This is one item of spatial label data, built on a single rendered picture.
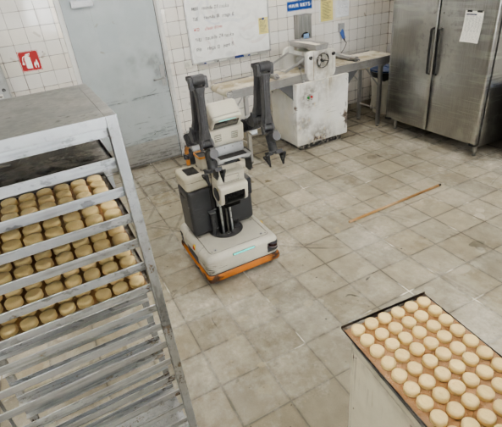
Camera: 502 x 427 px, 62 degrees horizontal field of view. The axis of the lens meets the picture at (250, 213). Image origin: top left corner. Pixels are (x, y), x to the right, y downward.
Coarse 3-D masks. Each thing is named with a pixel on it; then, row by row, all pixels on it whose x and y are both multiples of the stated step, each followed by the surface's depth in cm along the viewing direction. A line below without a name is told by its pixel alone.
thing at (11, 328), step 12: (132, 276) 144; (96, 288) 140; (108, 288) 139; (120, 288) 138; (132, 288) 140; (72, 300) 138; (84, 300) 134; (96, 300) 137; (36, 312) 135; (48, 312) 131; (60, 312) 131; (72, 312) 132; (0, 324) 131; (12, 324) 128; (24, 324) 127; (36, 324) 129; (0, 336) 126
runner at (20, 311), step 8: (136, 264) 132; (144, 264) 134; (120, 272) 131; (128, 272) 132; (136, 272) 134; (96, 280) 128; (104, 280) 129; (112, 280) 131; (72, 288) 125; (80, 288) 126; (88, 288) 128; (56, 296) 124; (64, 296) 125; (72, 296) 126; (32, 304) 121; (40, 304) 122; (48, 304) 124; (8, 312) 119; (16, 312) 120; (24, 312) 121; (0, 320) 119
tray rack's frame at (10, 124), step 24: (24, 96) 136; (48, 96) 133; (72, 96) 130; (96, 96) 127; (0, 120) 113; (24, 120) 110; (48, 120) 108; (72, 120) 106; (96, 120) 106; (0, 144) 98; (24, 144) 100; (168, 408) 221
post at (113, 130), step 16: (112, 112) 109; (112, 128) 109; (112, 144) 111; (128, 160) 114; (128, 176) 116; (128, 192) 118; (144, 224) 124; (144, 240) 127; (144, 256) 129; (160, 288) 137; (160, 304) 140; (160, 320) 144; (176, 352) 152; (176, 368) 155; (192, 416) 171
